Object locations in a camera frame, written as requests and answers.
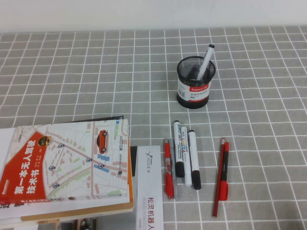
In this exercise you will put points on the red and black pen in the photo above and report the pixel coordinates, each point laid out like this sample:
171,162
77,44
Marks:
224,175

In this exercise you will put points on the red pencil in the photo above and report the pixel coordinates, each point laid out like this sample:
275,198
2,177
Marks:
218,182

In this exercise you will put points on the black mesh pen holder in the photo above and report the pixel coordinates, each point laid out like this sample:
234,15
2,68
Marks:
192,100

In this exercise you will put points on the red ballpoint pen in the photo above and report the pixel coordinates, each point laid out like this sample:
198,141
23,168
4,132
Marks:
168,172

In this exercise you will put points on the silver grey pen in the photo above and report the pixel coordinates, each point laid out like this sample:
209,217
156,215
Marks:
175,189

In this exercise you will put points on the white marker with black ends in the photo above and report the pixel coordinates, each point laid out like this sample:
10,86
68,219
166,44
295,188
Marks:
178,146

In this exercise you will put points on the white paint marker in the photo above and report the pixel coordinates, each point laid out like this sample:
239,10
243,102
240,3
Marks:
186,155

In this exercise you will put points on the white marker with long black cap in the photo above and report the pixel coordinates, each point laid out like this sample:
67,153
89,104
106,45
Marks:
194,155

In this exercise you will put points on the grey white AgileX brochure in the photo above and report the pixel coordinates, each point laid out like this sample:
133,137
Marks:
149,182

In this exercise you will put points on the red map cover book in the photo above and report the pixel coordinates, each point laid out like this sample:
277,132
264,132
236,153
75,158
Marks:
72,155

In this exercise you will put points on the grey checked tablecloth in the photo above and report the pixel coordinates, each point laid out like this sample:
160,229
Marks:
72,72

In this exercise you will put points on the orange cover book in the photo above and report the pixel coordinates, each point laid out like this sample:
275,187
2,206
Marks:
96,209

